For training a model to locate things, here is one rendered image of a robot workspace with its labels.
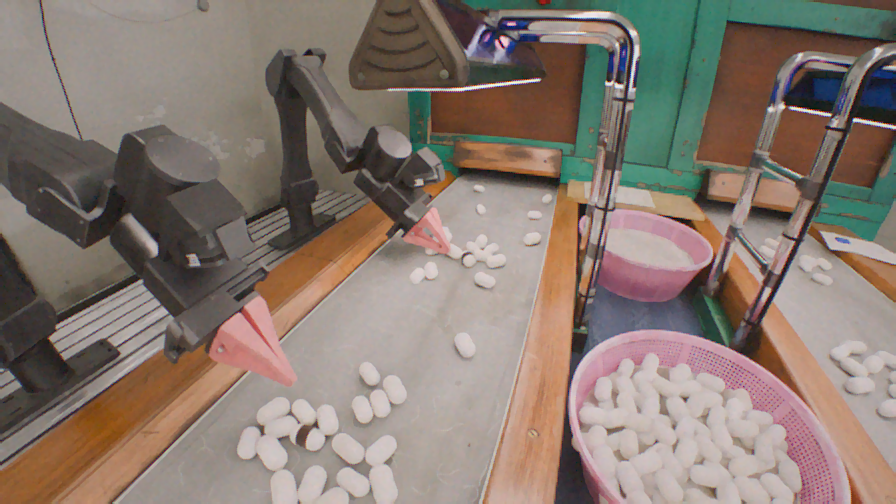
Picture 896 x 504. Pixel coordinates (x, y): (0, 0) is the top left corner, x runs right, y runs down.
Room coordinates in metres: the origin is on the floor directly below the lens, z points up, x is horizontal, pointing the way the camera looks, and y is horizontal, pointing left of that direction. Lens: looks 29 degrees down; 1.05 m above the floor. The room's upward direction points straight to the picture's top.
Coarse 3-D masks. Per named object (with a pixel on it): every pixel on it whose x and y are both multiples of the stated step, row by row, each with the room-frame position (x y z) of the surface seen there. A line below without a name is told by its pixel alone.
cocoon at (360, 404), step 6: (360, 396) 0.23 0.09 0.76; (354, 402) 0.22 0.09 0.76; (360, 402) 0.22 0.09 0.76; (366, 402) 0.22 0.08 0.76; (354, 408) 0.22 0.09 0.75; (360, 408) 0.22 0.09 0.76; (366, 408) 0.22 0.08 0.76; (360, 414) 0.21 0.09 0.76; (366, 414) 0.21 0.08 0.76; (372, 414) 0.21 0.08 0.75; (360, 420) 0.21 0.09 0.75; (366, 420) 0.21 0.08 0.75
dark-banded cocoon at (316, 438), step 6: (294, 426) 0.19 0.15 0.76; (300, 426) 0.19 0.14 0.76; (294, 432) 0.18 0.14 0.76; (312, 432) 0.18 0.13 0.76; (318, 432) 0.18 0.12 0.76; (294, 438) 0.18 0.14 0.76; (312, 438) 0.18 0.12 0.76; (318, 438) 0.18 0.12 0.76; (324, 438) 0.18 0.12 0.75; (306, 444) 0.17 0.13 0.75; (312, 444) 0.17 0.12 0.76; (318, 444) 0.17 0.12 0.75; (312, 450) 0.17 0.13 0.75
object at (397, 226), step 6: (420, 198) 0.57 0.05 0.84; (426, 198) 0.59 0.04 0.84; (378, 204) 0.56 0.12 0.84; (414, 204) 0.55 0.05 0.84; (384, 210) 0.56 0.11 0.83; (390, 210) 0.55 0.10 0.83; (408, 210) 0.52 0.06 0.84; (390, 216) 0.55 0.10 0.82; (396, 216) 0.54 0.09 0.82; (402, 216) 0.52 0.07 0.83; (408, 216) 0.51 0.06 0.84; (396, 222) 0.52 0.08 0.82; (390, 228) 0.52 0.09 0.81; (396, 228) 0.54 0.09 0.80; (390, 234) 0.52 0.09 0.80
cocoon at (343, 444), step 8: (336, 440) 0.18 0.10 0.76; (344, 440) 0.18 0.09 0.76; (352, 440) 0.18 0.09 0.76; (336, 448) 0.17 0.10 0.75; (344, 448) 0.17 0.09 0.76; (352, 448) 0.17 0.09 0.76; (360, 448) 0.17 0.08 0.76; (344, 456) 0.16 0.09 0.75; (352, 456) 0.16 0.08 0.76; (360, 456) 0.17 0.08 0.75
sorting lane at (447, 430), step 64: (448, 192) 0.91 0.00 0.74; (512, 192) 0.91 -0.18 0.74; (384, 256) 0.56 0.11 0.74; (448, 256) 0.56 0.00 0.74; (512, 256) 0.56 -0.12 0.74; (320, 320) 0.37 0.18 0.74; (384, 320) 0.38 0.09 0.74; (448, 320) 0.38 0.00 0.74; (512, 320) 0.37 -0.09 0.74; (256, 384) 0.25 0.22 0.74; (320, 384) 0.26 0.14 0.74; (448, 384) 0.26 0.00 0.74; (512, 384) 0.26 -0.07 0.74; (192, 448) 0.16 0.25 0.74; (320, 448) 0.18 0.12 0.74; (448, 448) 0.18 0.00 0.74
